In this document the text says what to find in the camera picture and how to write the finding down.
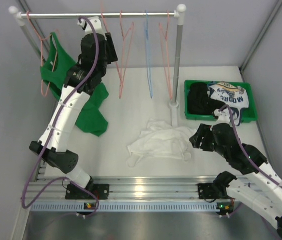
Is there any white tank top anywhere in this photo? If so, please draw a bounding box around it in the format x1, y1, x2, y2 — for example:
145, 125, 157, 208
127, 119, 197, 168

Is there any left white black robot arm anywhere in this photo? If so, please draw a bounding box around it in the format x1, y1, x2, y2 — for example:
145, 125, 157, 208
29, 32, 118, 199

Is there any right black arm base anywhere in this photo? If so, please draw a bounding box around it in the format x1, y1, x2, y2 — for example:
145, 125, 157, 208
197, 183, 235, 203

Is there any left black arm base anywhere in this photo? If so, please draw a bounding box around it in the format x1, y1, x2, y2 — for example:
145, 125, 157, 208
65, 184, 110, 200

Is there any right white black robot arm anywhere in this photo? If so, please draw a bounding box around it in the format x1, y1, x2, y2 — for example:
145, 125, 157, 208
189, 123, 282, 239

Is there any blue hanger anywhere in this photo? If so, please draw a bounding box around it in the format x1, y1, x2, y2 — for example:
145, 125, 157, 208
144, 10, 154, 99

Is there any green tank top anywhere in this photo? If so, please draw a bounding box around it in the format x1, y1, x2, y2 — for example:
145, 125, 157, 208
40, 32, 109, 137

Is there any pink hanger with green top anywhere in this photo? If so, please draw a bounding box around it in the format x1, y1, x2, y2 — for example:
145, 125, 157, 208
26, 10, 52, 98

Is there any black garment in bin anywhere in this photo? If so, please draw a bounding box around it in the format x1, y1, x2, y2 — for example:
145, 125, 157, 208
187, 82, 225, 115

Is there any green plastic bin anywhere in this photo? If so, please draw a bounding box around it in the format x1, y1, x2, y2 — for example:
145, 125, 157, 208
184, 80, 258, 123

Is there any white blue printed jersey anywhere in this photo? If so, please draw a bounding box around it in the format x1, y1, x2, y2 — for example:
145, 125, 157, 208
207, 81, 250, 126

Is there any silver clothes rack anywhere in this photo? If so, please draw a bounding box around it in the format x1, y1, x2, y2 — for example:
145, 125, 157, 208
8, 4, 187, 127

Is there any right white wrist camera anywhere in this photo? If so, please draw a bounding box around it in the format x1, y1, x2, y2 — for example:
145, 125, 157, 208
213, 108, 232, 125

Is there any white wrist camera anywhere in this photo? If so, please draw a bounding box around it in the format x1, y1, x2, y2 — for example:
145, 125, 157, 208
213, 108, 232, 125
77, 16, 106, 37

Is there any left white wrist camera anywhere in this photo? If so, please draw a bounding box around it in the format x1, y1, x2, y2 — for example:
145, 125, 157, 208
77, 16, 106, 37

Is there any aluminium mounting rail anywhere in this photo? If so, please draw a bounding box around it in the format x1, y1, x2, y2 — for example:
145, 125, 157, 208
20, 159, 234, 201

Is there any grey slotted cable duct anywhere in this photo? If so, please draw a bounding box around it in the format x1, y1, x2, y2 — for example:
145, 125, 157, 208
30, 201, 233, 213

